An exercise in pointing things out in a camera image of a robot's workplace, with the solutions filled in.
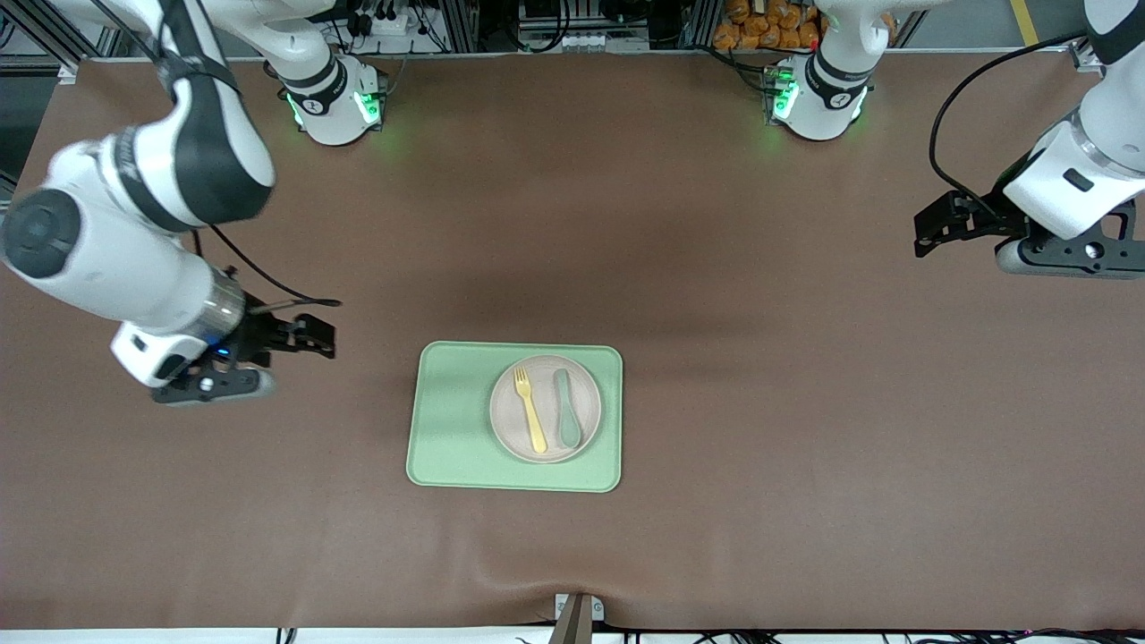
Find round beige plate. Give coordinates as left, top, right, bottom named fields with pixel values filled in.
left=488, top=355, right=602, bottom=464

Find yellow plastic fork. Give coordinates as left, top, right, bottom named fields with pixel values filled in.
left=513, top=366, right=549, bottom=454

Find light green rectangular tray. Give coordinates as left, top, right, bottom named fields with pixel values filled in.
left=405, top=341, right=623, bottom=494

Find bag of orange buns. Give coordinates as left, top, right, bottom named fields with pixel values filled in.
left=713, top=0, right=821, bottom=52

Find green plastic spoon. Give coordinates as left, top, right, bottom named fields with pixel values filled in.
left=551, top=367, right=583, bottom=451

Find white power strip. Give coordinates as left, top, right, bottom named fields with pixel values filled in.
left=358, top=11, right=423, bottom=38

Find brown table mat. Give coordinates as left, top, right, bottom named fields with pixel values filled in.
left=0, top=49, right=1145, bottom=631

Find white terminal block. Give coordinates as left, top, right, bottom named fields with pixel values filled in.
left=517, top=31, right=651, bottom=53

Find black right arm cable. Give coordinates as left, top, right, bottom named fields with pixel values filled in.
left=183, top=224, right=343, bottom=309

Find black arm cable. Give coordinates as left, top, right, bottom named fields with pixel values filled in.
left=929, top=31, right=1088, bottom=220
left=183, top=224, right=343, bottom=309

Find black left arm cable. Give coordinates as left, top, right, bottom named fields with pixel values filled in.
left=929, top=31, right=1088, bottom=220

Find aluminium frame post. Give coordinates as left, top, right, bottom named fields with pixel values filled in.
left=438, top=0, right=479, bottom=53

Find metal table edge bracket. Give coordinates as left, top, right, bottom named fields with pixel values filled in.
left=554, top=592, right=606, bottom=644

